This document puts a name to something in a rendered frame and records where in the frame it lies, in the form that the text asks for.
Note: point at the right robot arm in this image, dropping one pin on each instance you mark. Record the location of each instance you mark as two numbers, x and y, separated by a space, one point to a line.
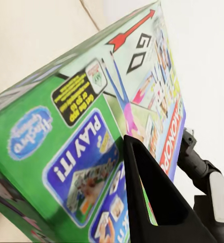
206 177

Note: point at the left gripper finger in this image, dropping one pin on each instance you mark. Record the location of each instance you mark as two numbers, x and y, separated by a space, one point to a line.
177 221

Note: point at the board game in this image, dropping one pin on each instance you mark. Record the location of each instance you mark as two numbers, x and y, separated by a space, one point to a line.
62 128

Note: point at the bed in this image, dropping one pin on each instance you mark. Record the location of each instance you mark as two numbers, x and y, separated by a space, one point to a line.
32 34

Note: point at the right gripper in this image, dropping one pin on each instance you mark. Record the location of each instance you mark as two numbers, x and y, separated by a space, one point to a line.
188 159

